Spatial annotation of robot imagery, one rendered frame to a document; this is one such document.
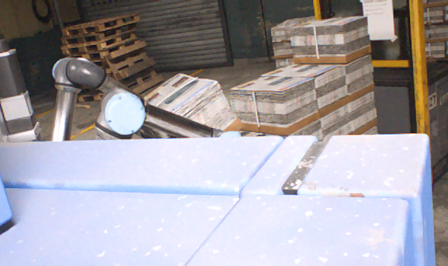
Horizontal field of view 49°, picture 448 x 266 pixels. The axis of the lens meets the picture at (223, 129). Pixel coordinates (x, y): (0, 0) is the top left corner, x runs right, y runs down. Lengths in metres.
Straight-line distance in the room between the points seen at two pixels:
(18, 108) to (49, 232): 1.64
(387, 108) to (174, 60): 7.13
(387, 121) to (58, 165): 3.48
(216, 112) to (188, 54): 8.21
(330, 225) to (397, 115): 3.49
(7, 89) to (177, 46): 8.47
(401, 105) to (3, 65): 2.64
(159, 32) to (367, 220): 10.22
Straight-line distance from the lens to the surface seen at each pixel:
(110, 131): 1.49
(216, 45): 9.83
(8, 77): 1.86
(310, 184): 0.22
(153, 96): 2.15
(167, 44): 10.35
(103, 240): 0.22
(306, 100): 2.65
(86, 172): 0.30
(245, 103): 2.67
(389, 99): 3.67
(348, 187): 0.22
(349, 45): 2.98
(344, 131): 2.97
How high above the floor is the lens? 1.64
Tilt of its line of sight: 17 degrees down
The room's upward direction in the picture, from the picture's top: 10 degrees counter-clockwise
